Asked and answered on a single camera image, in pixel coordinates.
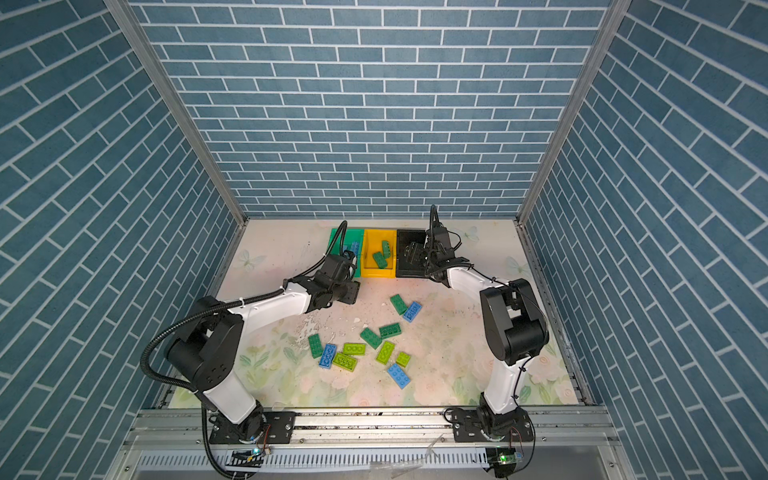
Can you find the aluminium corner post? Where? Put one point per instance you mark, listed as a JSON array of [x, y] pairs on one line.
[[596, 55], [129, 25]]

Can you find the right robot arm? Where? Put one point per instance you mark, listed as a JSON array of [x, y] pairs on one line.
[[513, 323]]

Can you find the green plastic bin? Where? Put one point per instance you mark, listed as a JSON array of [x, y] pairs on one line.
[[353, 241]]

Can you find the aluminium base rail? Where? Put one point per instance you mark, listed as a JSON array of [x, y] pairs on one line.
[[571, 442]]

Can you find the yellow plastic bin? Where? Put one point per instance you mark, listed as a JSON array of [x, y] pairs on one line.
[[371, 244]]

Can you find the black plastic bin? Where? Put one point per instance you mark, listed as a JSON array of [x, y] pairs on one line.
[[412, 254]]

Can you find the aluminium corner post left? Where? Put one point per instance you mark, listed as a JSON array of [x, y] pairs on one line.
[[129, 25]]

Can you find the aluminium corner post right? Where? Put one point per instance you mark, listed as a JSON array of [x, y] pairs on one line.
[[596, 55]]

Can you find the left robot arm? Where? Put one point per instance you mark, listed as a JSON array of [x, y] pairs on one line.
[[205, 350]]

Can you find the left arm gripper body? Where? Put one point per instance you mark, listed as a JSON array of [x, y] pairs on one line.
[[345, 291]]

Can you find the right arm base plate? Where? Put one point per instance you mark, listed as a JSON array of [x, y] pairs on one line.
[[482, 425]]

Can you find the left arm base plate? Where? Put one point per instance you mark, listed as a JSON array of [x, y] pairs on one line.
[[259, 428]]

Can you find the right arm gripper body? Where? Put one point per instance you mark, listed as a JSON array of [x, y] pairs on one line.
[[432, 262]]

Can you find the small lime lego brick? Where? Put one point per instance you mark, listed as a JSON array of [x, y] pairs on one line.
[[402, 359]]

